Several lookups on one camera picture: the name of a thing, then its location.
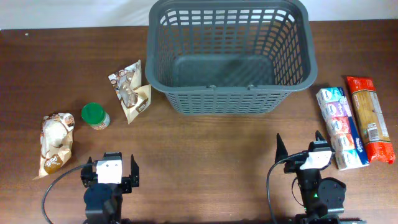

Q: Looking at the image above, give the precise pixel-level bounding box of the tissue pack multipack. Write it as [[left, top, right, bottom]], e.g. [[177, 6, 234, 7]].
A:
[[316, 87, 369, 170]]

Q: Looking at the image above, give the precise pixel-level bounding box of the green lidded jar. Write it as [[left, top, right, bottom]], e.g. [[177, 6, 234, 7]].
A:
[[81, 103, 110, 130]]

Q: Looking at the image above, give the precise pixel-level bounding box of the red spaghetti packet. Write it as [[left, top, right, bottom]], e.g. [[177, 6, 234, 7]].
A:
[[346, 77, 396, 164]]

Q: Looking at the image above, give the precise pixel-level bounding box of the beige mushroom snack pouch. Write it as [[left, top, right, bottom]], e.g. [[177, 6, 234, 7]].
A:
[[108, 60, 152, 124]]

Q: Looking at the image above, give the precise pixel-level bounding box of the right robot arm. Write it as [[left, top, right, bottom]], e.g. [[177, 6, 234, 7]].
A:
[[266, 131, 365, 224]]

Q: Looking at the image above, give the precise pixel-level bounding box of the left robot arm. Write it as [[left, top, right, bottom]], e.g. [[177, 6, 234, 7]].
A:
[[80, 152, 139, 224]]

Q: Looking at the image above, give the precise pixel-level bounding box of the beige bread bag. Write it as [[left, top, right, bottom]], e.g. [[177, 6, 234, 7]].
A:
[[34, 113, 75, 180]]

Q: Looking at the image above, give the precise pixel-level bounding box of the grey plastic basket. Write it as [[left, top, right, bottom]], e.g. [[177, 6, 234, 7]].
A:
[[145, 0, 318, 115]]

